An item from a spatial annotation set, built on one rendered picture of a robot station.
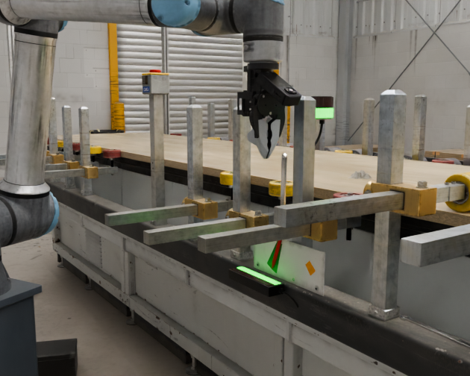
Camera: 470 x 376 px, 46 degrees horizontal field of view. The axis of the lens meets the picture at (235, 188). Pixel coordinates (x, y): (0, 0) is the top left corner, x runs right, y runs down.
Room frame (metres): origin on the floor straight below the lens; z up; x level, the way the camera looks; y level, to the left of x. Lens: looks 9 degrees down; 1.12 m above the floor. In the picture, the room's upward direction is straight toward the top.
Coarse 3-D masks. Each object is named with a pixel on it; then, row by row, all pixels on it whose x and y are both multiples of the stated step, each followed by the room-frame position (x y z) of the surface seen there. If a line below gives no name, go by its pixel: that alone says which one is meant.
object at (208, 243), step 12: (360, 216) 1.28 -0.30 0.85; (252, 228) 1.13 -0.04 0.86; (264, 228) 1.13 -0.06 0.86; (276, 228) 1.14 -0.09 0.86; (288, 228) 1.16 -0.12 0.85; (300, 228) 1.18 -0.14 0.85; (204, 240) 1.04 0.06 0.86; (216, 240) 1.06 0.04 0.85; (228, 240) 1.07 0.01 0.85; (240, 240) 1.09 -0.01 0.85; (252, 240) 1.11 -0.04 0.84; (264, 240) 1.12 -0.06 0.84; (276, 240) 1.14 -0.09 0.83; (204, 252) 1.04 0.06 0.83
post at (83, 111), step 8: (80, 112) 2.48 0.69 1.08; (88, 112) 2.49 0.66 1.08; (80, 120) 2.49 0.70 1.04; (88, 120) 2.49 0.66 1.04; (80, 128) 2.49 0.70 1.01; (88, 128) 2.49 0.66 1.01; (80, 136) 2.49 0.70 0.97; (88, 136) 2.49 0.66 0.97; (80, 144) 2.50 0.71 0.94; (88, 144) 2.49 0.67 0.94; (88, 152) 2.49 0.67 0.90; (88, 160) 2.49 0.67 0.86; (88, 184) 2.48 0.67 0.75
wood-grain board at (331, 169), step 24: (96, 144) 2.95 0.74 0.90; (120, 144) 2.95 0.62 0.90; (144, 144) 2.95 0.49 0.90; (168, 144) 2.95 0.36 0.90; (216, 144) 2.95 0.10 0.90; (216, 168) 1.87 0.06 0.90; (264, 168) 1.87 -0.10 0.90; (288, 168) 1.87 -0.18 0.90; (336, 168) 1.87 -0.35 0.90; (360, 168) 1.87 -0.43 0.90; (408, 168) 1.87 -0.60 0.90; (432, 168) 1.87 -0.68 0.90; (456, 168) 1.87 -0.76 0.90; (336, 192) 1.38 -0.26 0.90; (360, 192) 1.35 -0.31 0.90; (408, 216) 1.19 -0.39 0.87; (432, 216) 1.14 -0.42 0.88; (456, 216) 1.10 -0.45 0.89
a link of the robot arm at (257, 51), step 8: (256, 40) 1.22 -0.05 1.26; (264, 40) 1.21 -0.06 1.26; (272, 40) 1.22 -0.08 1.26; (248, 48) 1.23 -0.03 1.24; (256, 48) 1.22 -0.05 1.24; (264, 48) 1.21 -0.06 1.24; (272, 48) 1.22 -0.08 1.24; (280, 48) 1.23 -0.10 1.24; (248, 56) 1.23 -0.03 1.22; (256, 56) 1.22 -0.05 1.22; (264, 56) 1.21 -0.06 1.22; (272, 56) 1.22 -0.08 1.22; (280, 56) 1.23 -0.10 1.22
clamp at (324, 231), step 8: (312, 224) 1.19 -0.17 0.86; (320, 224) 1.17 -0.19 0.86; (328, 224) 1.18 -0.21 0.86; (336, 224) 1.19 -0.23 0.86; (312, 232) 1.19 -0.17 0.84; (320, 232) 1.17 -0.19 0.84; (328, 232) 1.18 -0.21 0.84; (336, 232) 1.19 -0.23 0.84; (320, 240) 1.17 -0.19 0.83; (328, 240) 1.18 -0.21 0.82
